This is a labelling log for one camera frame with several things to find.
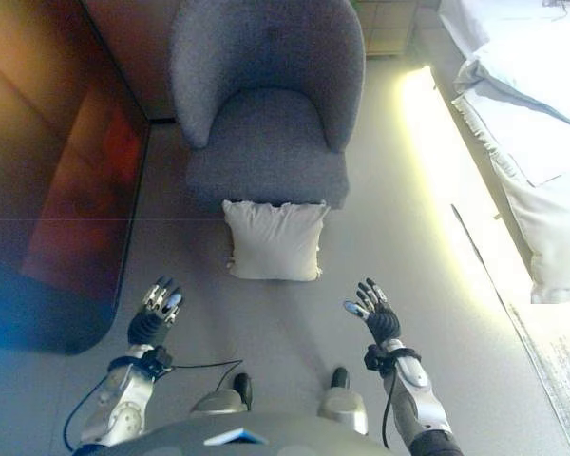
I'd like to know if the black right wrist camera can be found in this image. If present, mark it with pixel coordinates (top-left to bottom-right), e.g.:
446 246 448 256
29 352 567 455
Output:
364 344 394 371

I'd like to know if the silver robot left leg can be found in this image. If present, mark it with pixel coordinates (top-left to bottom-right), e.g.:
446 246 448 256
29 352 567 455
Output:
189 372 254 415

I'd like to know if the glossy brown wooden cabinet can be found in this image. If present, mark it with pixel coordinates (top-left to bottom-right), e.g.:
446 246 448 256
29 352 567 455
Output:
0 0 153 356

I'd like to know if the bed with white duvet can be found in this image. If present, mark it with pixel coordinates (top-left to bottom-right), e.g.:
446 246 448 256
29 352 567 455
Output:
436 0 570 306

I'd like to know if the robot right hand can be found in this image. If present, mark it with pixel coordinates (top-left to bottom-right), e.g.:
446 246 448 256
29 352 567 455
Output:
344 277 403 343

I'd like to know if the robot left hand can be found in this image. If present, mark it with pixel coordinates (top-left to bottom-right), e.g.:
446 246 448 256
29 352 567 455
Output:
126 275 185 348

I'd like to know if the grey robot torso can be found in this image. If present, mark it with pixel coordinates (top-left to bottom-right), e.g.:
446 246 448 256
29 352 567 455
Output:
70 410 401 456

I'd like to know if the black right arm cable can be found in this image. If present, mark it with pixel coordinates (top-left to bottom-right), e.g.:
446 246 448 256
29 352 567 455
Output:
380 370 399 450

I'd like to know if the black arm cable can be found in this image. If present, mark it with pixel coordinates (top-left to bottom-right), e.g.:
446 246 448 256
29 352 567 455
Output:
380 370 399 450
62 372 113 452

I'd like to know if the light wooden nightstand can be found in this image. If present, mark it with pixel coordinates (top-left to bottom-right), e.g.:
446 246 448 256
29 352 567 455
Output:
353 0 420 59

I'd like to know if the white fringed cushion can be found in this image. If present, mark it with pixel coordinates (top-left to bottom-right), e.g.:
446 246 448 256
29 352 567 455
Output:
221 199 332 283

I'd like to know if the grey fabric armchair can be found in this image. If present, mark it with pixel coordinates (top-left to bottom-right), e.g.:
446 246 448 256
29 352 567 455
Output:
170 0 368 211

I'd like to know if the grey patterned rug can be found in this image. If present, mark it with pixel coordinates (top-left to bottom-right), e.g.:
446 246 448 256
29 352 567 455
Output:
507 303 570 456

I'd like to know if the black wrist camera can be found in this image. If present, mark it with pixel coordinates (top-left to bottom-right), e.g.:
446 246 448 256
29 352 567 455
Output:
364 344 394 371
144 345 176 379

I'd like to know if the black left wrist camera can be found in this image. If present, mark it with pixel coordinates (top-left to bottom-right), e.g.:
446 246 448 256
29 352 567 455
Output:
144 345 176 379

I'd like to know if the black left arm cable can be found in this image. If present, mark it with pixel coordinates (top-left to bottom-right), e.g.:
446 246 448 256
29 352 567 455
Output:
62 372 113 452

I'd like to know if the black left wrist camera cable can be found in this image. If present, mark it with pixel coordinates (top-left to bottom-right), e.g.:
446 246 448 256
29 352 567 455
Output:
168 358 245 398

